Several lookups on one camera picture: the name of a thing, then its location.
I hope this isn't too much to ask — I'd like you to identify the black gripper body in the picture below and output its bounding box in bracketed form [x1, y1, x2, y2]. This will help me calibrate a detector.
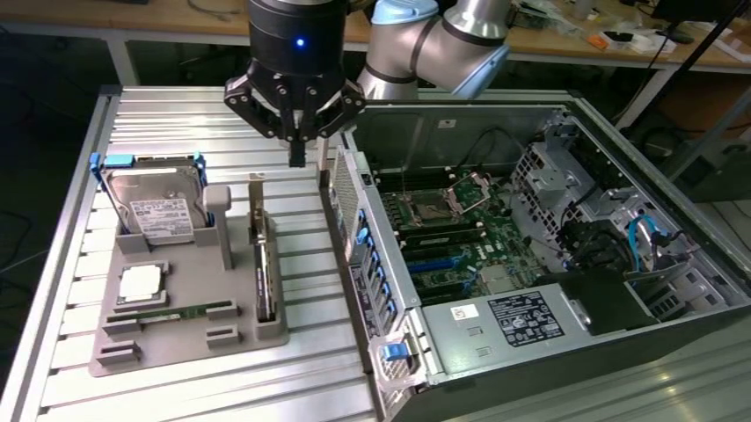
[246, 0, 347, 112]

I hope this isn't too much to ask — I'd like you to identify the black graphics card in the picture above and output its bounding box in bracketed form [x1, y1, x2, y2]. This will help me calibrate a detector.
[246, 171, 282, 326]

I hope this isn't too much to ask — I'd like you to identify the silver hard disk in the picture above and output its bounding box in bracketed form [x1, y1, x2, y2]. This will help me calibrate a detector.
[103, 163, 207, 246]

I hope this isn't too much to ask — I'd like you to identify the CPU socket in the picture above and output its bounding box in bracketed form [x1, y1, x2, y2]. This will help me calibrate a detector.
[400, 192, 464, 226]

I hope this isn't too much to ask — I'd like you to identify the open metal socket cover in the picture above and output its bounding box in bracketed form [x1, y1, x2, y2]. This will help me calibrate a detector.
[444, 169, 495, 215]

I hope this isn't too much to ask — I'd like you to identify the hard disk drive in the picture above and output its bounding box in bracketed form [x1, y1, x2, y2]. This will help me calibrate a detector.
[90, 150, 208, 236]

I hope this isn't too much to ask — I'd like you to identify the black installed RAM stick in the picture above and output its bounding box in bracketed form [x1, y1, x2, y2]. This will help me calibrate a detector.
[402, 231, 474, 249]

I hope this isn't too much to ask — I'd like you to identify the metal disk bay cage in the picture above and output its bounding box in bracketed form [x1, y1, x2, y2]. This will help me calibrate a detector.
[508, 131, 603, 228]
[603, 186, 738, 322]

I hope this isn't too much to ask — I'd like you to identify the green motherboard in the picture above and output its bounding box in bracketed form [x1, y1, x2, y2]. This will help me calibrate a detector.
[375, 169, 539, 309]

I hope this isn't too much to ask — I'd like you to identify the blue expansion slot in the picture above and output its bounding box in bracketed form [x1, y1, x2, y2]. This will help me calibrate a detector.
[408, 257, 468, 273]

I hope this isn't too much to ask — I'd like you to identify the grey parts rack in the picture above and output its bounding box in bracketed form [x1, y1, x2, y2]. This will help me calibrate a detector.
[87, 184, 292, 379]

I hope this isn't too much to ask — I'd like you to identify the silver CPU chip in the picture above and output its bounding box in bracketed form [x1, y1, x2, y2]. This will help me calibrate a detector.
[116, 266, 166, 304]

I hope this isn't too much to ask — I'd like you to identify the silver chipset heatsink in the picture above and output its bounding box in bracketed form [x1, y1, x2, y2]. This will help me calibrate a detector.
[478, 266, 512, 295]

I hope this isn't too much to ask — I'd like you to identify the green RAM stick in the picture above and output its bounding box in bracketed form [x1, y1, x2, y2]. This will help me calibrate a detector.
[108, 305, 212, 324]

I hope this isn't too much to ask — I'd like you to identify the white packaging with black part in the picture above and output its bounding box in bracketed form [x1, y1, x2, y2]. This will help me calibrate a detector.
[603, 29, 659, 55]

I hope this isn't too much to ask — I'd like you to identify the black slanted rod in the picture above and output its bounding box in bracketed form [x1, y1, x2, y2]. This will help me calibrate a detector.
[610, 12, 740, 129]

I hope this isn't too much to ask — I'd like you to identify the grey power supply unit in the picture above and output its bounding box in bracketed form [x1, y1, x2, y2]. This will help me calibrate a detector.
[419, 282, 591, 375]

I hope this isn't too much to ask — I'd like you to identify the blue case latch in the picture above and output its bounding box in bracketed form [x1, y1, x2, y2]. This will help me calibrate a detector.
[378, 343, 410, 364]

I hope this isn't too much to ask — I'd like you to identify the black monitor with stand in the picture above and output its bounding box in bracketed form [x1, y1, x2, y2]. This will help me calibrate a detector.
[648, 0, 715, 45]

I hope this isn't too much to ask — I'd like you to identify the black box on floor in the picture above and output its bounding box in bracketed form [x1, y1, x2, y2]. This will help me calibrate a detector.
[671, 142, 751, 204]

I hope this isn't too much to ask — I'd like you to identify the open black PC case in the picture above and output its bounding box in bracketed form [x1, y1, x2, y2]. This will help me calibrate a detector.
[315, 90, 751, 422]

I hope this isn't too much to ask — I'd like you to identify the wooden desk white frame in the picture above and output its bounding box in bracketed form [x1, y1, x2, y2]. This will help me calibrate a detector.
[0, 0, 376, 87]
[410, 0, 751, 128]

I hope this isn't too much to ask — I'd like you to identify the black power cable bundle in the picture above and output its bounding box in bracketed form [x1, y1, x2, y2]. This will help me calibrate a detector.
[560, 219, 627, 270]

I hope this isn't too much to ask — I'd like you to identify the blue disk wire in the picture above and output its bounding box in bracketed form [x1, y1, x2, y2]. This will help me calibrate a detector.
[624, 210, 670, 276]

